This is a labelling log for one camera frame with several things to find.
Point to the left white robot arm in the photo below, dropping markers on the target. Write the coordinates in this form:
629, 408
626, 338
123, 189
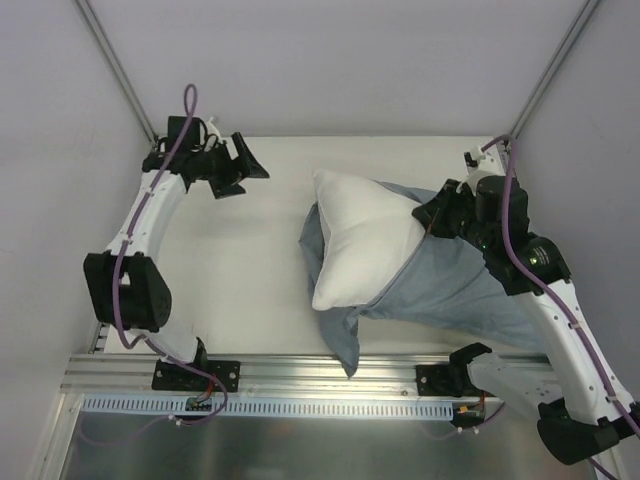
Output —
125, 285

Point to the left aluminium frame post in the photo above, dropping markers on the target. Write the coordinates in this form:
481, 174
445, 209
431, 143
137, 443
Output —
98, 33

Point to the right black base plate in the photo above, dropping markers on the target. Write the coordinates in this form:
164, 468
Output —
444, 380

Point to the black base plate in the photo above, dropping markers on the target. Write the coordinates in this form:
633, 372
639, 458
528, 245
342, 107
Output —
173, 378
444, 380

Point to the white slotted cable duct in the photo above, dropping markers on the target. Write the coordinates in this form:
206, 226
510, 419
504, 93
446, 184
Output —
270, 407

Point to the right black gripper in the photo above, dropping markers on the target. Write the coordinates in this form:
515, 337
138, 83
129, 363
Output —
436, 210

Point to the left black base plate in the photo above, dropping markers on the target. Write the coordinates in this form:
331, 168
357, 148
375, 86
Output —
173, 378

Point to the aluminium mounting rail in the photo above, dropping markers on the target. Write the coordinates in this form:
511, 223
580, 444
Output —
379, 377

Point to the white pillow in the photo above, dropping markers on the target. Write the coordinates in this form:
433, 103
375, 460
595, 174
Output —
369, 234

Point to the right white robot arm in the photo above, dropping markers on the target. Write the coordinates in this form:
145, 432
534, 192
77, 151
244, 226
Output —
589, 411

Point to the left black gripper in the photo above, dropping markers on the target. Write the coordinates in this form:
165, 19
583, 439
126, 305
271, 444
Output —
228, 167

